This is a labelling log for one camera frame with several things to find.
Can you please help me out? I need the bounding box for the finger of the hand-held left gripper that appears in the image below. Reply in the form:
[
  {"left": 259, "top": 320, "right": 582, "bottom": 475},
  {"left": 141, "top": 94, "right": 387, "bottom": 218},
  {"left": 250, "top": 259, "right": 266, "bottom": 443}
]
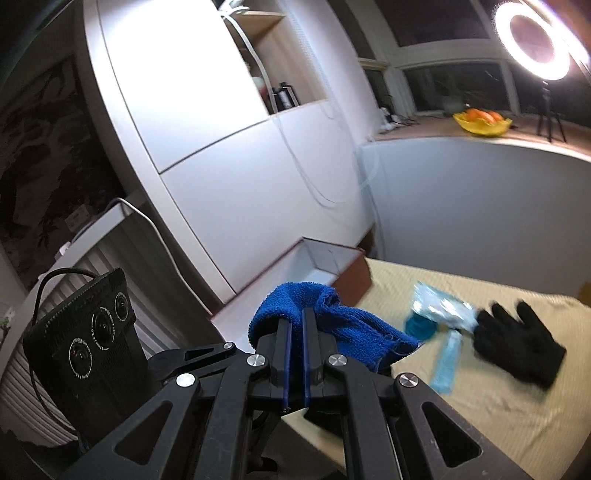
[{"left": 148, "top": 340, "right": 238, "bottom": 389}]

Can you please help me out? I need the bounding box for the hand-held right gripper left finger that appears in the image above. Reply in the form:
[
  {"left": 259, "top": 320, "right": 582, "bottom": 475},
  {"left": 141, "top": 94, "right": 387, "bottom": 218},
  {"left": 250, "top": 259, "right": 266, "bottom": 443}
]
[{"left": 60, "top": 318, "right": 293, "bottom": 480}]

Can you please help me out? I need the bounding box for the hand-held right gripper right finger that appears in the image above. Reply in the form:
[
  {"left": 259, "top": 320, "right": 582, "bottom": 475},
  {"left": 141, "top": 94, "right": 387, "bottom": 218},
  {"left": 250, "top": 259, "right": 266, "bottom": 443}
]
[{"left": 301, "top": 308, "right": 532, "bottom": 480}]

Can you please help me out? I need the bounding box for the blue terry towel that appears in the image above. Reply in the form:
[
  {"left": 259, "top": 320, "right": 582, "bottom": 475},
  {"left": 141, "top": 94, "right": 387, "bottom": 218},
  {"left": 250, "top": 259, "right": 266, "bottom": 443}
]
[{"left": 248, "top": 281, "right": 421, "bottom": 376}]

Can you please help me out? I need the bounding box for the brown wooden drawer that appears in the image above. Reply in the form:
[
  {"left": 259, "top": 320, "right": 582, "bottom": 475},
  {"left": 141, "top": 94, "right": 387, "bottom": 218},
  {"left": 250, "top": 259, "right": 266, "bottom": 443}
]
[{"left": 210, "top": 237, "right": 374, "bottom": 365}]

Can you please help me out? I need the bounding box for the clear blue plastic packet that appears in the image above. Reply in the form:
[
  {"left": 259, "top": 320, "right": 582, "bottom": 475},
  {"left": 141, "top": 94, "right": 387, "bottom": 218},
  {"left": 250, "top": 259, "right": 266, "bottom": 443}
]
[{"left": 411, "top": 282, "right": 478, "bottom": 332}]

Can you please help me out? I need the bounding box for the white ribbed cabinet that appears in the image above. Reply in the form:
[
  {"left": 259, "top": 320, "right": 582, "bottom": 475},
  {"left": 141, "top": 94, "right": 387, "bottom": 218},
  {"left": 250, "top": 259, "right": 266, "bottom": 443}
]
[{"left": 0, "top": 198, "right": 218, "bottom": 444}]

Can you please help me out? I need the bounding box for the teal round pad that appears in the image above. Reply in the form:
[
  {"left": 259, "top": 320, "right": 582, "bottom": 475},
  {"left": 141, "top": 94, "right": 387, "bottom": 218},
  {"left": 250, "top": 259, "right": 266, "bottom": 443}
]
[{"left": 405, "top": 314, "right": 437, "bottom": 343}]

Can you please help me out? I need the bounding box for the black knit glove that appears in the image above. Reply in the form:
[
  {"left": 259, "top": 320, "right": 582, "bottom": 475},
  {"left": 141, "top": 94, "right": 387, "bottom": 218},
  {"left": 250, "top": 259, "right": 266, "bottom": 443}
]
[{"left": 472, "top": 301, "right": 568, "bottom": 388}]

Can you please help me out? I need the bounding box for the small white gadget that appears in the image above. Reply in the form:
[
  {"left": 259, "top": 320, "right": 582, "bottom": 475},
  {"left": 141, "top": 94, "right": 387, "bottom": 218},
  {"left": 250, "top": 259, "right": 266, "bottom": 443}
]
[{"left": 379, "top": 106, "right": 416, "bottom": 136}]

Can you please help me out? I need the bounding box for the white wardrobe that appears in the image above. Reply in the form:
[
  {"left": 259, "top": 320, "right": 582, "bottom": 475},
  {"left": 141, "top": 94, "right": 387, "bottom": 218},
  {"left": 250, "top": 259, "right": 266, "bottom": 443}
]
[{"left": 76, "top": 0, "right": 384, "bottom": 308}]

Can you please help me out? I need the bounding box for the black bottle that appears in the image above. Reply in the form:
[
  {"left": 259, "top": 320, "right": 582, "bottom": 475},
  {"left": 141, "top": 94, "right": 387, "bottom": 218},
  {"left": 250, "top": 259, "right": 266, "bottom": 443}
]
[{"left": 272, "top": 83, "right": 298, "bottom": 112}]

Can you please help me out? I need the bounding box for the yellow fruit bowl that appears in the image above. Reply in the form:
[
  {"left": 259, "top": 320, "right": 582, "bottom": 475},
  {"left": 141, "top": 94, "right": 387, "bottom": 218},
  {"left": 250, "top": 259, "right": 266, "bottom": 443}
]
[{"left": 452, "top": 112, "right": 513, "bottom": 138}]

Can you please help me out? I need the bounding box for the black tripod stand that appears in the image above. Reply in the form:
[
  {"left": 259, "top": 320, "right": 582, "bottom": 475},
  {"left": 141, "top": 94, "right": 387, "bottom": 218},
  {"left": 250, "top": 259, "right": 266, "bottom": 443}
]
[{"left": 536, "top": 80, "right": 568, "bottom": 144}]

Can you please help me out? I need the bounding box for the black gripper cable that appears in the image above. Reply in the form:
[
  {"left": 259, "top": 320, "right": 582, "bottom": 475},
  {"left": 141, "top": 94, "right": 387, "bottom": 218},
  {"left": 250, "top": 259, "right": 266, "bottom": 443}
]
[{"left": 28, "top": 269, "right": 102, "bottom": 435}]

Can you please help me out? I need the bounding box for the dark patterned wall poster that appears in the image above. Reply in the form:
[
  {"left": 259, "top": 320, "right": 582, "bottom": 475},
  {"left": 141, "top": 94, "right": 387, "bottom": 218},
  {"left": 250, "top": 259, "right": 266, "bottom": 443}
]
[{"left": 0, "top": 55, "right": 126, "bottom": 278}]

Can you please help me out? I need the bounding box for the white hanging cable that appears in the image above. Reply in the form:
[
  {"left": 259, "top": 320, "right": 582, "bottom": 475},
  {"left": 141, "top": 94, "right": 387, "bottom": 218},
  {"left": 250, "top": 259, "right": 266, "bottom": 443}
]
[{"left": 222, "top": 9, "right": 384, "bottom": 207}]

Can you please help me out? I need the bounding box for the white ring light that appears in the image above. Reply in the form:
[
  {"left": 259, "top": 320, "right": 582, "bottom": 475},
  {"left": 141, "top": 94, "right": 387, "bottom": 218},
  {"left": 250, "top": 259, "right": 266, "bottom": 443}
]
[{"left": 490, "top": 0, "right": 583, "bottom": 84}]

